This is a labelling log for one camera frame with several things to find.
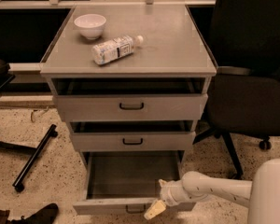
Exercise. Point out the grey top drawer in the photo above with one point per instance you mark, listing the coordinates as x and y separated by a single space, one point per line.
130 107

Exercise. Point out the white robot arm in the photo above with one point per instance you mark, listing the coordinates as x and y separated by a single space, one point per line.
261 196

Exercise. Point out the black office chair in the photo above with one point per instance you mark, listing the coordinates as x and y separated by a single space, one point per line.
244 95

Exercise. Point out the grey middle drawer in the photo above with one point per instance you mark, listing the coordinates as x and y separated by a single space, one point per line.
132 141

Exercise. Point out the grey drawer cabinet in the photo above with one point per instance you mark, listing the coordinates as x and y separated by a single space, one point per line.
172 61

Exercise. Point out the white labelled plastic bottle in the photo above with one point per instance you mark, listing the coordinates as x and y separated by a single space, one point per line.
115 48

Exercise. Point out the white ceramic bowl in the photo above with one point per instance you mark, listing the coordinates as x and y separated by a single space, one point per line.
91 26

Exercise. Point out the grey drawer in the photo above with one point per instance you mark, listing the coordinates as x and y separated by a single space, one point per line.
132 141
126 182
130 107

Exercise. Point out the grey bottom drawer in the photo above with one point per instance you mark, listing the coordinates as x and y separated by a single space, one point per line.
126 182

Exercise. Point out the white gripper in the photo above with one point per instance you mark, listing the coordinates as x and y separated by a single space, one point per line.
170 192

